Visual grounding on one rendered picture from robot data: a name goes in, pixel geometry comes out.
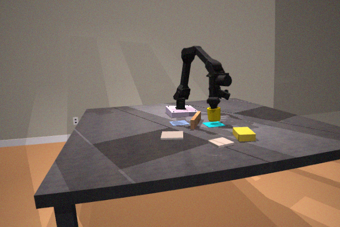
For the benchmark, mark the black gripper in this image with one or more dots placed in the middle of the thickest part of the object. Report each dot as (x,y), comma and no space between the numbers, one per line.
(213,99)

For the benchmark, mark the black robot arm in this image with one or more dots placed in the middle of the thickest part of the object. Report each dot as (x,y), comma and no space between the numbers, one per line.
(217,75)

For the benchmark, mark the yellow rectangular block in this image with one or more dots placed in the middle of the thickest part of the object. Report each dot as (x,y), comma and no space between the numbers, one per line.
(244,134)

